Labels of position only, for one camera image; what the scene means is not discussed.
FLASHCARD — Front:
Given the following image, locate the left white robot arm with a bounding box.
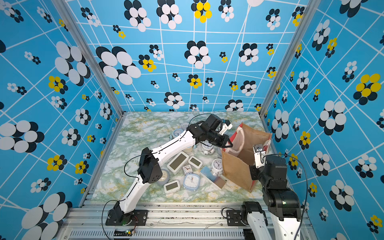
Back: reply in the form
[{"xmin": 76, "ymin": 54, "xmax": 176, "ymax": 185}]
[{"xmin": 112, "ymin": 114, "xmax": 233, "ymax": 218}]

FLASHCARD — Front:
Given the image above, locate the white twin-bell alarm clock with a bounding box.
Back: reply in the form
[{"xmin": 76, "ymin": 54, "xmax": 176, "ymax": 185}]
[{"xmin": 211, "ymin": 159, "xmax": 224, "ymax": 176}]

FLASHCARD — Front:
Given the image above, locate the light blue square alarm clock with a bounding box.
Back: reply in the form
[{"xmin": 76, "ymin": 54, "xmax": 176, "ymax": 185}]
[{"xmin": 183, "ymin": 173, "xmax": 201, "ymax": 192}]

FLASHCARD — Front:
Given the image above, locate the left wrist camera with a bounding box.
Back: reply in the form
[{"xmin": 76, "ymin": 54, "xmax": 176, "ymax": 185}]
[{"xmin": 219, "ymin": 120, "xmax": 233, "ymax": 135}]

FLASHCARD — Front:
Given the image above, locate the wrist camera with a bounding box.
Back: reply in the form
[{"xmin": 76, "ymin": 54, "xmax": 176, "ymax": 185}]
[
  {"xmin": 219, "ymin": 120, "xmax": 233, "ymax": 135},
  {"xmin": 253, "ymin": 144, "xmax": 266, "ymax": 169}
]

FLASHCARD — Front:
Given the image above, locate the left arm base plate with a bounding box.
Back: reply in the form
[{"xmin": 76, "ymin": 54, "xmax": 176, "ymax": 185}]
[{"xmin": 105, "ymin": 209, "xmax": 149, "ymax": 226}]

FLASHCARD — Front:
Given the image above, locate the green circuit board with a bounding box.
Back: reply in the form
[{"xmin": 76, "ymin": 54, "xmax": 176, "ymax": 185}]
[{"xmin": 114, "ymin": 229, "xmax": 135, "ymax": 237}]

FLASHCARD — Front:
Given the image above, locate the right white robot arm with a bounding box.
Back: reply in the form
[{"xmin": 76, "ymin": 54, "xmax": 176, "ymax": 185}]
[{"xmin": 241, "ymin": 154, "xmax": 303, "ymax": 240}]

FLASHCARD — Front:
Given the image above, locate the lowest white digital clock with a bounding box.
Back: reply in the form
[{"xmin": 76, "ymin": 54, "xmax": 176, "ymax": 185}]
[{"xmin": 164, "ymin": 180, "xmax": 181, "ymax": 194}]

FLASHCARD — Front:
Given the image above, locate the blue twin-bell alarm clock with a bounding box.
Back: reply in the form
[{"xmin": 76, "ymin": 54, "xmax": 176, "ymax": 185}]
[{"xmin": 171, "ymin": 128, "xmax": 184, "ymax": 139}]

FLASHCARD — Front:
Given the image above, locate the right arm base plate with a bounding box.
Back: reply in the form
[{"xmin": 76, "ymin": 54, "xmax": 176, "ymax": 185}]
[{"xmin": 225, "ymin": 209, "xmax": 248, "ymax": 227}]

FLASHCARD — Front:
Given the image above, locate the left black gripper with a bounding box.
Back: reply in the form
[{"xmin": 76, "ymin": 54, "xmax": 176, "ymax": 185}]
[{"xmin": 207, "ymin": 130, "xmax": 236, "ymax": 148}]

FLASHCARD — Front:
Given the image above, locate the blue mirror clock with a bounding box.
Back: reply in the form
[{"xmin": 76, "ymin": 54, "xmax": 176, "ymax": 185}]
[{"xmin": 200, "ymin": 166, "xmax": 227, "ymax": 190}]

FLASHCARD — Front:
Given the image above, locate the large white digital clock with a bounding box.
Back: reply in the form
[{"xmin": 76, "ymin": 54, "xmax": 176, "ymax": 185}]
[{"xmin": 167, "ymin": 151, "xmax": 190, "ymax": 175}]

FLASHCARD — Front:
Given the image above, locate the small clear square clock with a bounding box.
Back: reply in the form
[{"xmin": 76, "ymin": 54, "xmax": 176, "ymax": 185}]
[{"xmin": 182, "ymin": 165, "xmax": 193, "ymax": 175}]

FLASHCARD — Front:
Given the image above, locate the white bell alarm clock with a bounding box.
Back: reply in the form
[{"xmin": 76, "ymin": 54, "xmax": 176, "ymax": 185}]
[{"xmin": 200, "ymin": 141, "xmax": 215, "ymax": 155}]

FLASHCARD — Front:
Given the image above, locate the pink round alarm clock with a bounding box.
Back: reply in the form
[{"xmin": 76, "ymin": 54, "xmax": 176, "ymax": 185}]
[{"xmin": 180, "ymin": 123, "xmax": 189, "ymax": 131}]

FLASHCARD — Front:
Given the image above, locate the grey round clock wire handle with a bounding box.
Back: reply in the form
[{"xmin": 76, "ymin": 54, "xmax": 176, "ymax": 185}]
[{"xmin": 157, "ymin": 169, "xmax": 170, "ymax": 186}]

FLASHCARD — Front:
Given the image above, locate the small white digital clock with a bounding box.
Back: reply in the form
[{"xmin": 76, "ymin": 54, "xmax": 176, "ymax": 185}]
[{"xmin": 188, "ymin": 156, "xmax": 203, "ymax": 169}]

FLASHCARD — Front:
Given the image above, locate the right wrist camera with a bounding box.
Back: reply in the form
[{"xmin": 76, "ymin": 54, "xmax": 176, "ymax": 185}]
[{"xmin": 253, "ymin": 144, "xmax": 266, "ymax": 169}]

